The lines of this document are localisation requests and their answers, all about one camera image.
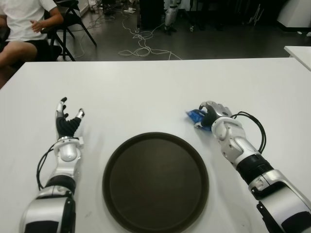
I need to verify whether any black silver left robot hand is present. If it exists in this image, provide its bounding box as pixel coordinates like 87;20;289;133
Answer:
55;97;86;139

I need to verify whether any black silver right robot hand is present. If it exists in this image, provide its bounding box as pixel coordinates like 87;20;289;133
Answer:
194;100;233;129

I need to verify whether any blue Oreo packet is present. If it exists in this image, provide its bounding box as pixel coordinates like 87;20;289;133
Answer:
186;109;212;132

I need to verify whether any black wheeled stand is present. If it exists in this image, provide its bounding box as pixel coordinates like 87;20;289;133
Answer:
182;8;207;32

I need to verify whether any round dark brown tray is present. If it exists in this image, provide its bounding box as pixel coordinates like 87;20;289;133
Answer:
102;132;209;233

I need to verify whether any white side table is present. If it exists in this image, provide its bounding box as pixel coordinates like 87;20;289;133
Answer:
284;45;311;71

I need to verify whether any silver humanoid robot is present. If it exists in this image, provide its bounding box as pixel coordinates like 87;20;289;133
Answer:
164;0;182;34

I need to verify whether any black folding chair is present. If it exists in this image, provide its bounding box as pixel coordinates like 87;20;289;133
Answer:
40;0;97;61

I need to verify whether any seated person in white shirt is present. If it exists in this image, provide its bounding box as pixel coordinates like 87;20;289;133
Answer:
0;0;64;71

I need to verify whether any white cabinet with black base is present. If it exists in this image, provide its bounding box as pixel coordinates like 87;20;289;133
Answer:
276;0;311;32

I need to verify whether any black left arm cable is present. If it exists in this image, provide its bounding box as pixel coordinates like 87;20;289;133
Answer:
36;143;59;191

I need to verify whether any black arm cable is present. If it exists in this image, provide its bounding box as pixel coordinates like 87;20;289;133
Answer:
36;143;59;191
232;111;267;154

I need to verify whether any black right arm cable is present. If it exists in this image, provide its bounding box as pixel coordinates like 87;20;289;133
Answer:
232;111;267;154

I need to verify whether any white floor cable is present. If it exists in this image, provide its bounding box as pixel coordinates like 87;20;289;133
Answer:
118;17;182;60

